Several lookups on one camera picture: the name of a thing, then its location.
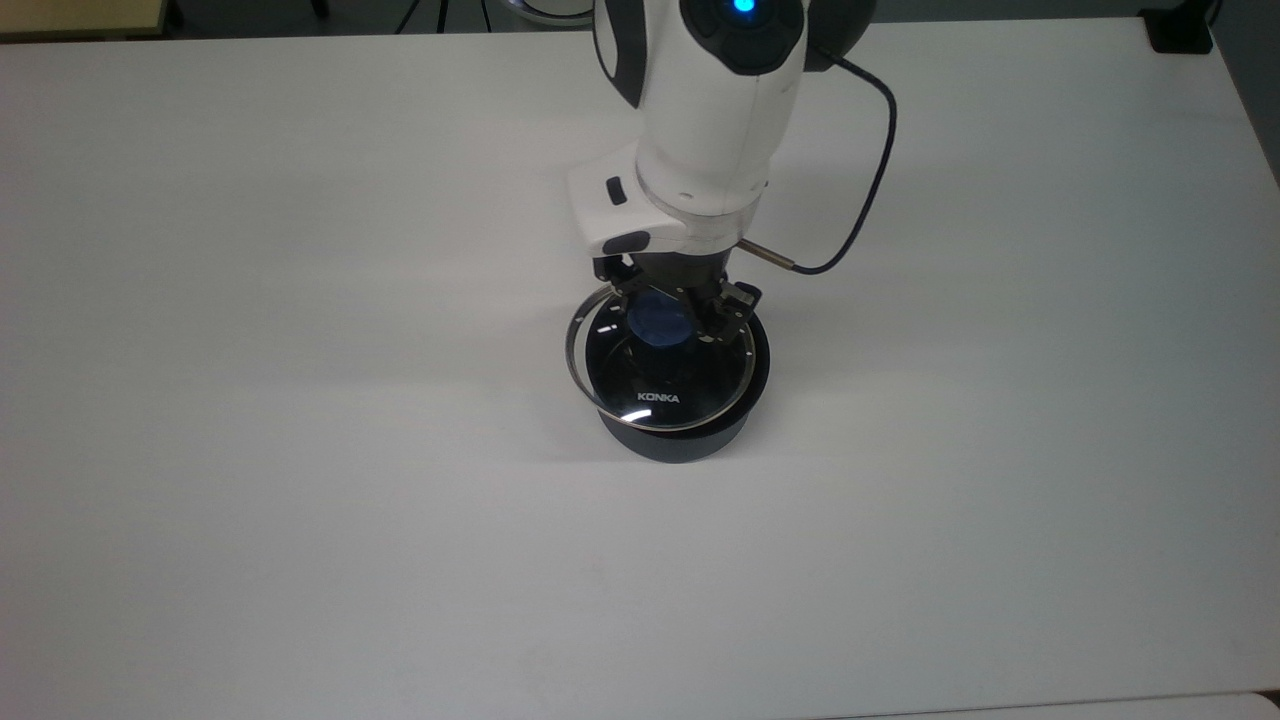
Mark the glass lid with blue knob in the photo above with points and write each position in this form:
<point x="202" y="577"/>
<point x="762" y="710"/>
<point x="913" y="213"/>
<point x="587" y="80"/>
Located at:
<point x="660" y="380"/>

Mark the black table clamp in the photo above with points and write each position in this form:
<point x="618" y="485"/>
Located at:
<point x="1180" y="28"/>

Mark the black tripod stand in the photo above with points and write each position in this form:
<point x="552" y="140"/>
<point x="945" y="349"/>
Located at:
<point x="443" y="14"/>

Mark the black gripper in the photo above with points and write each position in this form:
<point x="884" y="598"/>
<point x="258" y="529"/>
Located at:
<point x="672" y="268"/>

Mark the light wooden table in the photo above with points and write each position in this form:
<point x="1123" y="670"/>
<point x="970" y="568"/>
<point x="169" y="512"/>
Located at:
<point x="75" y="15"/>

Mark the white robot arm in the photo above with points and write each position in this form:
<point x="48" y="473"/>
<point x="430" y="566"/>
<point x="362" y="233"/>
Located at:
<point x="710" y="110"/>

